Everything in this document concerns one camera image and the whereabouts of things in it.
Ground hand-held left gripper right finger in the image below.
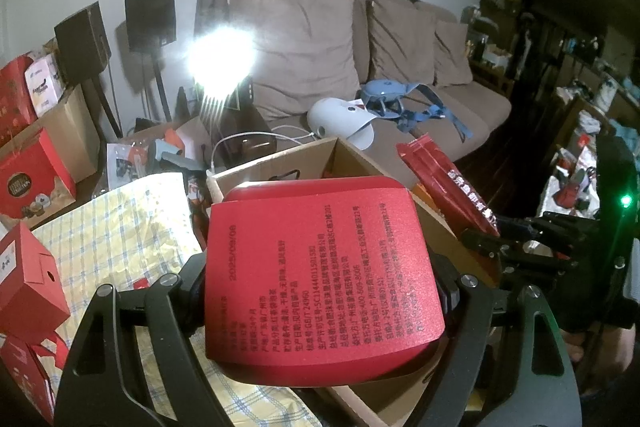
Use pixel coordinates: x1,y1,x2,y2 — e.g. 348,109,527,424
400,253,586,427

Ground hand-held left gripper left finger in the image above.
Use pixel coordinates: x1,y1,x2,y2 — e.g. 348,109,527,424
55,252,236,427

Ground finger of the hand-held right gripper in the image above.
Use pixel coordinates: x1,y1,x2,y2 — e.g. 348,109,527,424
495,211,598,249
460,227,578,278

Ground long red packet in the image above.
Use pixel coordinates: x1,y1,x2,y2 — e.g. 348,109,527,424
396,134,501,238

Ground red rounded gift box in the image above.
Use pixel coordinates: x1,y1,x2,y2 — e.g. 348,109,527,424
205,176,448,389

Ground red gift box with ribbon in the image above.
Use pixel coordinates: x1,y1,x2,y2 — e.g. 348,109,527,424
0,222,71,368

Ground brown cardboard box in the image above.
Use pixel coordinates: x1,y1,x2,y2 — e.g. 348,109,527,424
206,137,501,427

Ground red cartoon print gift box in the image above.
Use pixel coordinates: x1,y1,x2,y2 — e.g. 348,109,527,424
0,337,56,425

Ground person's right hand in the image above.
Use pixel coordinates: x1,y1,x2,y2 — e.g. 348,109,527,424
562,329,638,378

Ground yellow plaid tablecloth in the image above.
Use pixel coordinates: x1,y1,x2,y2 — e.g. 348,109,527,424
30,172,321,427

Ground beige sofa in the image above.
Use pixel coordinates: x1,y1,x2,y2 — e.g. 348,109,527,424
195,0,513,168

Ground grey handheld tool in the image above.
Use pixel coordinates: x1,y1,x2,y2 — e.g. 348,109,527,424
150,138,201,172

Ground clear plastic toy package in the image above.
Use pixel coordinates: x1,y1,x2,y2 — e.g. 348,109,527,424
106,142,151,188

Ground cluttered dark shelf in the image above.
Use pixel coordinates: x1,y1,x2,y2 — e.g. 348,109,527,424
462,0,640,218

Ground dark brown stool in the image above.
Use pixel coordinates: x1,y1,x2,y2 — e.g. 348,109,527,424
215,112,281,168

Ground white curved plastic shell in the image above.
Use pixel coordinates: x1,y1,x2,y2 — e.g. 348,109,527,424
306,98,376,151

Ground red chocolate gift bag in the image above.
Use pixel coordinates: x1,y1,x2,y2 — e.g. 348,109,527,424
0,127,78,230

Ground large closed cardboard carton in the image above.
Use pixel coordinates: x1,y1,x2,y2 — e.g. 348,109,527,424
0,84,101,185

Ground bright panel lamp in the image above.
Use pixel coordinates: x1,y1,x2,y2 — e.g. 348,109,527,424
187,32,256,132

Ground white pink carton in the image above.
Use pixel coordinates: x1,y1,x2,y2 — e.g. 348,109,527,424
25,52,66,118

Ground large beige sofa cushion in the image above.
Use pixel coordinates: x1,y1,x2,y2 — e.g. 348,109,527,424
225,0,361,118

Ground red gold patterned box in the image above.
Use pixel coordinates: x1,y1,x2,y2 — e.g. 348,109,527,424
0,54,38,148

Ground black speaker on stand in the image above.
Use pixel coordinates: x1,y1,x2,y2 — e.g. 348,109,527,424
124,0,177,122
54,2,123,140

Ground white cable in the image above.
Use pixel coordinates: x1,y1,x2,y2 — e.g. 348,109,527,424
210,127,321,172

